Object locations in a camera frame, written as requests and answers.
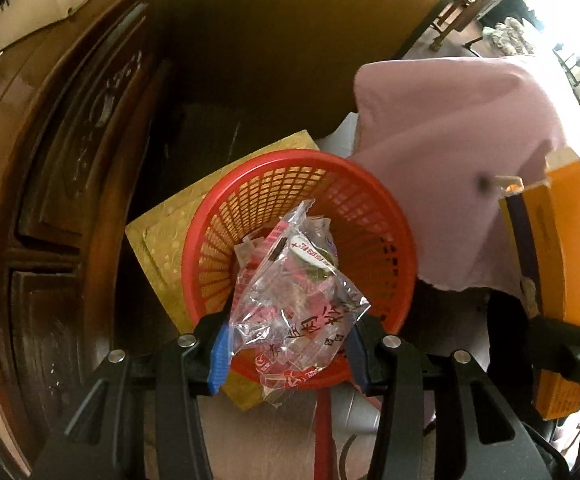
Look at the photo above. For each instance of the carved wooden door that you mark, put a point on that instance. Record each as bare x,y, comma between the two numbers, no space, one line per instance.
60,210

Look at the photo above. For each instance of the orange cardboard box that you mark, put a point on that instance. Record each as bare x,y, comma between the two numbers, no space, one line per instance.
569,260

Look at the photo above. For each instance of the purple printed blanket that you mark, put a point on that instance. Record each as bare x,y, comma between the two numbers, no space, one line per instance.
449,160

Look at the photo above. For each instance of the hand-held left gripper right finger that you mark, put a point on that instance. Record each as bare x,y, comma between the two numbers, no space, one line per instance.
354,355

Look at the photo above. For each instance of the clear red-printed plastic wrapper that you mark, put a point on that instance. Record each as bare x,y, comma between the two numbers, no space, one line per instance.
295,300

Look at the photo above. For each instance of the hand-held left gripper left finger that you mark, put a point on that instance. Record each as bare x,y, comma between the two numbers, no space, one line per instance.
218,360

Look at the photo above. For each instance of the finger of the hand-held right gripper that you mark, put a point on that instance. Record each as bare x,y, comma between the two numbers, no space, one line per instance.
564,350

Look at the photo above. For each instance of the gold patterned box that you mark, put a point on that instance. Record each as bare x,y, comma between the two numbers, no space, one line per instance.
165,240

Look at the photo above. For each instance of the red plastic basket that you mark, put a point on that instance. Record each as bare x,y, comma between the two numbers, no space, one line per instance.
359,240

